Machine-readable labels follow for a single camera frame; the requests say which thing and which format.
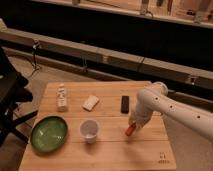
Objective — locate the white plastic cup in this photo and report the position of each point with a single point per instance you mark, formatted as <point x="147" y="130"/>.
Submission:
<point x="89" y="131"/>

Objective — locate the black rectangular block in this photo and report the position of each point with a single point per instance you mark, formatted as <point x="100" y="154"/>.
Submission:
<point x="125" y="104"/>

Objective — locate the black tripod stand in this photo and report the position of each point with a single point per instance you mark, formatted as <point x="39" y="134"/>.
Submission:
<point x="35" y="65"/>

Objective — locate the black chair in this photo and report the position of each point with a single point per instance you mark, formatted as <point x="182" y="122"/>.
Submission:
<point x="12" y="91"/>

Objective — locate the white sponge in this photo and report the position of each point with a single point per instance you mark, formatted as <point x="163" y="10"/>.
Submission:
<point x="90" y="102"/>

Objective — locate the green plate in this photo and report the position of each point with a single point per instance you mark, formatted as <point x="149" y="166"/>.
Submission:
<point x="49" y="134"/>

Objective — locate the white plastic bottle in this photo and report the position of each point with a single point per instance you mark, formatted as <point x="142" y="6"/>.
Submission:
<point x="62" y="103"/>

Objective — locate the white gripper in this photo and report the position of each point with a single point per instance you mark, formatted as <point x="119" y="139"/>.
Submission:
<point x="138" y="120"/>

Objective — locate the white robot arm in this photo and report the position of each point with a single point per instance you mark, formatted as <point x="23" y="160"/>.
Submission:
<point x="154" y="97"/>

